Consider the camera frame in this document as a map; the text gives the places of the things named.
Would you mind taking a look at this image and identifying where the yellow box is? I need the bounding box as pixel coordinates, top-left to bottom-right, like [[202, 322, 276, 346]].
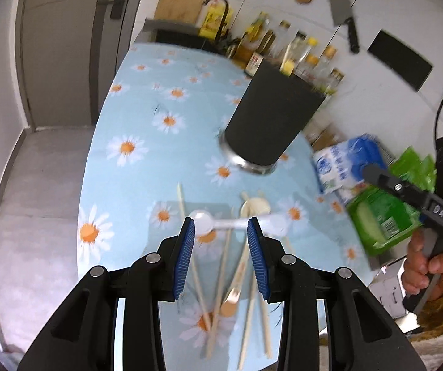
[[200, 0, 233, 40]]

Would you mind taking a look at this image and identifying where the clear bottle yellow cap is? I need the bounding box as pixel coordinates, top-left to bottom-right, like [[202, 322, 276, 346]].
[[300, 38, 319, 71]]

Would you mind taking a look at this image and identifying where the person's right hand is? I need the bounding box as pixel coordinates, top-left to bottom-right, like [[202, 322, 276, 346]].
[[400, 234, 443, 299]]

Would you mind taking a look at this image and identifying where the wooden chopstick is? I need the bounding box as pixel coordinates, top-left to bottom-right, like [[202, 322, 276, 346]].
[[260, 301, 273, 359], [205, 206, 234, 359], [177, 183, 211, 332], [237, 280, 258, 370]]

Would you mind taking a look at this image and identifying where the grey door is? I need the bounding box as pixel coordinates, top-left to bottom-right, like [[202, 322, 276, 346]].
[[16, 0, 152, 131]]

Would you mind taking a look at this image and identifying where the pale wooden spoon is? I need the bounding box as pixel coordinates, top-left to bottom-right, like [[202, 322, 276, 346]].
[[240, 198, 273, 218]]

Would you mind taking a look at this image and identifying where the yellow oil bottle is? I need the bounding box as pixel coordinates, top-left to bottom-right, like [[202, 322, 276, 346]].
[[245, 11, 270, 44]]

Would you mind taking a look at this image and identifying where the white box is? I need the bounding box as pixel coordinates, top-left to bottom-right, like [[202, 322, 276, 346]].
[[368, 259, 415, 318]]

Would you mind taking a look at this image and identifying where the brown wooden spoon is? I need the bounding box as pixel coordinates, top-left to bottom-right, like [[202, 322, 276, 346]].
[[219, 240, 251, 319]]

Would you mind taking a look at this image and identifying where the clear bottle brown cap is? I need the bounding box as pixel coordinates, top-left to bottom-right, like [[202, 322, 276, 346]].
[[318, 45, 339, 74]]

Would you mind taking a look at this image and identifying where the black faucet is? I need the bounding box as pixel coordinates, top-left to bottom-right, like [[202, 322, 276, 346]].
[[203, 0, 230, 47]]

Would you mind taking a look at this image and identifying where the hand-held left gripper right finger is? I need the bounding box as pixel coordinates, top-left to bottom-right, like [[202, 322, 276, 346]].
[[247, 217, 427, 371]]

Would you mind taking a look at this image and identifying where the gold cap bottle green label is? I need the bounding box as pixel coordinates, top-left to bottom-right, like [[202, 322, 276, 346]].
[[324, 67, 346, 97]]

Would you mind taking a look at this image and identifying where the black wall panel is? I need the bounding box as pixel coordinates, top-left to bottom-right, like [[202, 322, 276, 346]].
[[367, 29, 434, 92]]

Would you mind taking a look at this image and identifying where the daisy print tablecloth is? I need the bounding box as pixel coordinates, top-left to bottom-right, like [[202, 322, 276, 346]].
[[76, 42, 380, 371]]

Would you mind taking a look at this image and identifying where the steel cleaver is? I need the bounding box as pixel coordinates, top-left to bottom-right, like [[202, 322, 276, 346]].
[[327, 0, 360, 54]]

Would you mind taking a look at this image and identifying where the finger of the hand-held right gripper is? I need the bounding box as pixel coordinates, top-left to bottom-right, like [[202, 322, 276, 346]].
[[361, 163, 428, 211]]

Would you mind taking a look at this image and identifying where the dark bottle red label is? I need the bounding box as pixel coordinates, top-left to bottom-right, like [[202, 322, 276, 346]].
[[245, 51, 265, 77]]

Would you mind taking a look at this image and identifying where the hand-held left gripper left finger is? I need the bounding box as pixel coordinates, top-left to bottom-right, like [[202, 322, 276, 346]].
[[16, 217, 196, 371]]

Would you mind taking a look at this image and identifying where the blue and white packet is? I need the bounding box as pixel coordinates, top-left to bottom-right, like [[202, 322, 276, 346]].
[[312, 133, 389, 206]]

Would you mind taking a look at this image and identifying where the clear bottle black cap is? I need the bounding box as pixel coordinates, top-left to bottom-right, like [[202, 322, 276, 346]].
[[288, 31, 308, 62]]

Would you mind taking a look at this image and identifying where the green packet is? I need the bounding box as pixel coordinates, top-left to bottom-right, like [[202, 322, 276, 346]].
[[389, 146, 437, 194], [347, 187, 426, 256]]

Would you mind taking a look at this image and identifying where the white plastic spoon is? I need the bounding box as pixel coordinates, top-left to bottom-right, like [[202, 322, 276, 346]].
[[261, 214, 290, 239], [188, 209, 250, 233]]

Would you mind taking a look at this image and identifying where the black sink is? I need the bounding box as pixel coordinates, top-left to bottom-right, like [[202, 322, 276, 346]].
[[144, 17, 230, 55]]

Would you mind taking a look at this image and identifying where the black utensil holder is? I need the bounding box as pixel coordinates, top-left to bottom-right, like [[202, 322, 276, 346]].
[[217, 61, 326, 175]]

